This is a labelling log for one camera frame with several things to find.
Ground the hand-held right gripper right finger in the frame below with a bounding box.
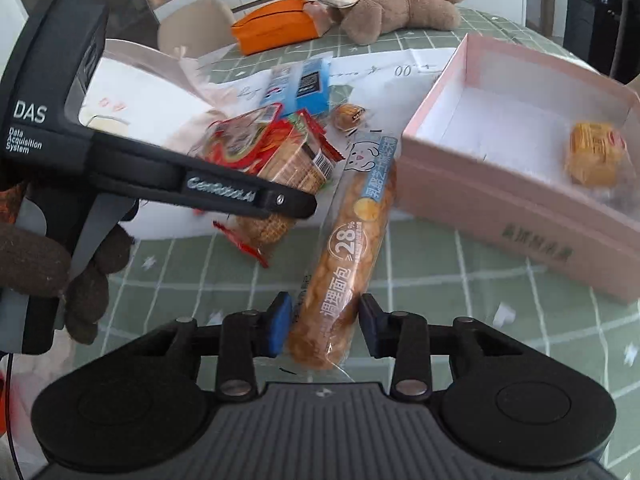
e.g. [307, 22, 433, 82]
[359, 292, 497, 398]

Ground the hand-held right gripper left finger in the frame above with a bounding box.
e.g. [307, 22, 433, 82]
[165, 292, 294, 397]

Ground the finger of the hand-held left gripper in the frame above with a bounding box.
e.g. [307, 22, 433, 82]
[90, 132, 319, 222]

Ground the long bread packet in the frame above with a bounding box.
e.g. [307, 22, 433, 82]
[287, 127, 401, 376]

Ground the cracker packet with red ends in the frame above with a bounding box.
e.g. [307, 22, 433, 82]
[212, 110, 346, 268]

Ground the light blue snack packet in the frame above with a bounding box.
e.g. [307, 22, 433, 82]
[264, 56, 333, 117]

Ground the pink cardboard box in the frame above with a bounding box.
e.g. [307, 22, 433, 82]
[400, 32, 640, 306]

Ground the yellow snack packet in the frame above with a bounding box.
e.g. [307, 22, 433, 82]
[564, 121, 630, 188]

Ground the person's left hand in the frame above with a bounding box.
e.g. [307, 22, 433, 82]
[0, 182, 137, 346]

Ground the green checked tablecloth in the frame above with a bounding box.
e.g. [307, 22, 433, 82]
[0, 5, 640, 480]

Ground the translucent white plastic bag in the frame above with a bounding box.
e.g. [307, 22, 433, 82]
[79, 39, 261, 161]

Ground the small round wrapped snack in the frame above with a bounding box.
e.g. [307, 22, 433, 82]
[334, 103, 368, 133]

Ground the beige chair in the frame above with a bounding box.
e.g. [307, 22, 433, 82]
[157, 0, 236, 58]

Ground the white printed cloth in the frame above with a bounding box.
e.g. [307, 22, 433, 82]
[80, 47, 466, 241]

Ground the brown plush toy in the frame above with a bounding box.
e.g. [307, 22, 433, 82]
[317, 0, 468, 46]

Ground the black water dispenser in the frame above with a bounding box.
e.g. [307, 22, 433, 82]
[564, 0, 626, 53]

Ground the black aquarium cabinet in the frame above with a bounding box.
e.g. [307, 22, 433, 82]
[612, 0, 640, 86]

